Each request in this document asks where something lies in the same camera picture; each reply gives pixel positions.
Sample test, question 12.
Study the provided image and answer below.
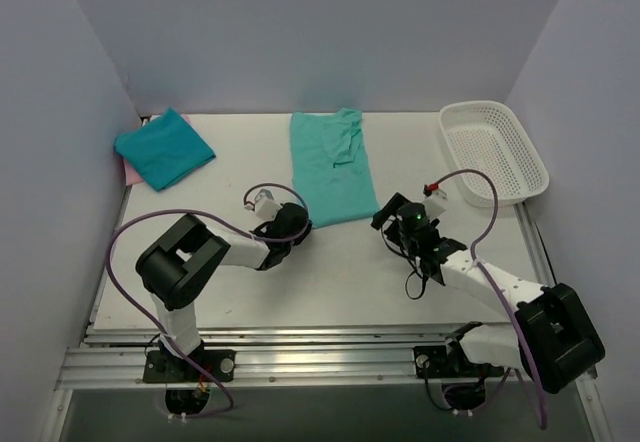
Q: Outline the light green t shirt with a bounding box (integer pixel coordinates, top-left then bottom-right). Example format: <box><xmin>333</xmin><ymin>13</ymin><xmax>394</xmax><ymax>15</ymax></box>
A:
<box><xmin>289</xmin><ymin>108</ymin><xmax>380</xmax><ymax>228</ymax></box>

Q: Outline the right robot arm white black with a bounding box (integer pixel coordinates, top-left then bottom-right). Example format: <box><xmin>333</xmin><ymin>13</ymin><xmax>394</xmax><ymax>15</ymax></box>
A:
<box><xmin>371</xmin><ymin>193</ymin><xmax>605</xmax><ymax>394</ymax></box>

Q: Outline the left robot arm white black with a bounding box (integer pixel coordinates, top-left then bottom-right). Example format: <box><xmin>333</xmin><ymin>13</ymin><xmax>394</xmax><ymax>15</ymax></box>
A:
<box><xmin>135</xmin><ymin>203</ymin><xmax>311</xmax><ymax>381</ymax></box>

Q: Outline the white perforated plastic basket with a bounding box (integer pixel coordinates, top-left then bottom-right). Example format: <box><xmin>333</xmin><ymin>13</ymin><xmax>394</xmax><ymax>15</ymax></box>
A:
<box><xmin>438</xmin><ymin>100</ymin><xmax>550</xmax><ymax>206</ymax></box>

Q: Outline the folded teal t shirt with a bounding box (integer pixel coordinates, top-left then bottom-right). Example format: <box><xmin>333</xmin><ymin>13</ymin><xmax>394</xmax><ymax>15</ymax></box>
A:
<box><xmin>114</xmin><ymin>108</ymin><xmax>216</xmax><ymax>192</ymax></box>

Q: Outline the folded pink t shirt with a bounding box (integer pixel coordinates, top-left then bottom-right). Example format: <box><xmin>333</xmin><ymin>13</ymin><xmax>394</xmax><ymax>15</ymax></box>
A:
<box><xmin>114</xmin><ymin>111</ymin><xmax>191</xmax><ymax>190</ymax></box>

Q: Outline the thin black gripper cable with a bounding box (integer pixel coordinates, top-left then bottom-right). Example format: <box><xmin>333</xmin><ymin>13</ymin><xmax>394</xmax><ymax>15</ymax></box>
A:
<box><xmin>380</xmin><ymin>226</ymin><xmax>431</xmax><ymax>301</ymax></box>

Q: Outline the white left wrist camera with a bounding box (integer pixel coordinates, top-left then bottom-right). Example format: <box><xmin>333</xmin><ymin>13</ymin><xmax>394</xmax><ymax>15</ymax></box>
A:
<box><xmin>244</xmin><ymin>189</ymin><xmax>282</xmax><ymax>222</ymax></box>

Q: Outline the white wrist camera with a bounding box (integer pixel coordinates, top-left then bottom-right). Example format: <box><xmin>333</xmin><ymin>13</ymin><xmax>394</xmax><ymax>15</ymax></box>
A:
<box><xmin>423</xmin><ymin>184</ymin><xmax>448</xmax><ymax>219</ymax></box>
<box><xmin>244</xmin><ymin>189</ymin><xmax>282</xmax><ymax>222</ymax></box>

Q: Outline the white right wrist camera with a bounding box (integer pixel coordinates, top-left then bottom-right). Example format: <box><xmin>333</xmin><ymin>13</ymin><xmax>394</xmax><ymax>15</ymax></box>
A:
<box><xmin>423</xmin><ymin>184</ymin><xmax>448</xmax><ymax>219</ymax></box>

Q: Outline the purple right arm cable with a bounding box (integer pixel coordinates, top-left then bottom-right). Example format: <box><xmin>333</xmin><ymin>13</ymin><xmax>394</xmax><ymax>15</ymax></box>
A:
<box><xmin>424</xmin><ymin>169</ymin><xmax>550</xmax><ymax>431</ymax></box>

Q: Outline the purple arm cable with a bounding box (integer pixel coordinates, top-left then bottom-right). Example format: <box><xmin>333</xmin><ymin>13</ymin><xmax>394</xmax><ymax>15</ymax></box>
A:
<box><xmin>424</xmin><ymin>169</ymin><xmax>550</xmax><ymax>431</ymax></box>
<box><xmin>107</xmin><ymin>182</ymin><xmax>310</xmax><ymax>418</ymax></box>

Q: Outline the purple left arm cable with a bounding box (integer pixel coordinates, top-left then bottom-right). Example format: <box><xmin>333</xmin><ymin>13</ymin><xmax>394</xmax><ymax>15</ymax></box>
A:
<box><xmin>107</xmin><ymin>182</ymin><xmax>310</xmax><ymax>418</ymax></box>

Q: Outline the aluminium rail frame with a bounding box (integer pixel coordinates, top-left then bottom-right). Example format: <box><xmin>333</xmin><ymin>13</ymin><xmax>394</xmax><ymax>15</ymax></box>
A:
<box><xmin>44</xmin><ymin>201</ymin><xmax>614</xmax><ymax>442</ymax></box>

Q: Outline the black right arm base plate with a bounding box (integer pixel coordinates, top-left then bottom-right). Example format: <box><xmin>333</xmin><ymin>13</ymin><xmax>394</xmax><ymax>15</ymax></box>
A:
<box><xmin>413</xmin><ymin>345</ymin><xmax>505</xmax><ymax>379</ymax></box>

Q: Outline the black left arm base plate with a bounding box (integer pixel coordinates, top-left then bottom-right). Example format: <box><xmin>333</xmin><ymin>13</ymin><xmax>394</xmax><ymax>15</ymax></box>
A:
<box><xmin>142</xmin><ymin>348</ymin><xmax>236</xmax><ymax>384</ymax></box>

